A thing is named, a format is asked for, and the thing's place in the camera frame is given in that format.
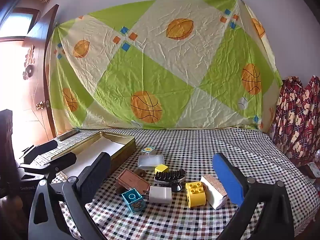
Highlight checkered tablecloth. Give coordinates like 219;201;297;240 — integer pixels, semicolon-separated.
54;127;314;240

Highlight dark flat rectangular device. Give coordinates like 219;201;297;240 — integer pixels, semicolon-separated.
58;129;80;141

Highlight brown chocolate-like tile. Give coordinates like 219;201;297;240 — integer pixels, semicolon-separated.
117;169;151;195

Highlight white charger adapter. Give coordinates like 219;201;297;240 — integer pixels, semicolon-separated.
149;185;173;204

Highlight teal toy block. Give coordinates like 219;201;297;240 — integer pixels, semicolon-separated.
122;190;145;213

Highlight basketball print green sheet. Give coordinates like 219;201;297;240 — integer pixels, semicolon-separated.
47;0;283;130

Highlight clear plastic bag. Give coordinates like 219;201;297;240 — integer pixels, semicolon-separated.
301;150;320;180

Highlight black hair claw clip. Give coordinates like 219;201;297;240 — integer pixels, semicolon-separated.
154;169;187;193

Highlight red bear print cloth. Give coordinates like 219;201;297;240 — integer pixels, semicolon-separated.
271;75;320;167

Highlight wooden door with red ornament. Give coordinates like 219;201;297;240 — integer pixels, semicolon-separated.
0;4;60;143

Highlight white paper liner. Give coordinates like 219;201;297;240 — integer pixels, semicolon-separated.
61;139;125;178

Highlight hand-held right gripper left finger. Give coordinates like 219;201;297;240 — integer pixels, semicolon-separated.
28;152;111;240

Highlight clear plastic box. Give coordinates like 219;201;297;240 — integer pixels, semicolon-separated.
137;154;165;170

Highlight gold metal tin box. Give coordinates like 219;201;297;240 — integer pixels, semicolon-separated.
51;130;137;180

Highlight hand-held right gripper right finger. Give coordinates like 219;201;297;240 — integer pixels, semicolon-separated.
212;152;295;240

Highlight yellow face toy brick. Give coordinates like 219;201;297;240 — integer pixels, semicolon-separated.
185;181;208;208

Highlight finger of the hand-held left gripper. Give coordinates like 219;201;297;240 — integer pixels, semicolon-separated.
19;152;77;178
21;140;58;163

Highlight beige wooden block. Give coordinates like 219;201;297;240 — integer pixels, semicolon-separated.
200;174;228;210

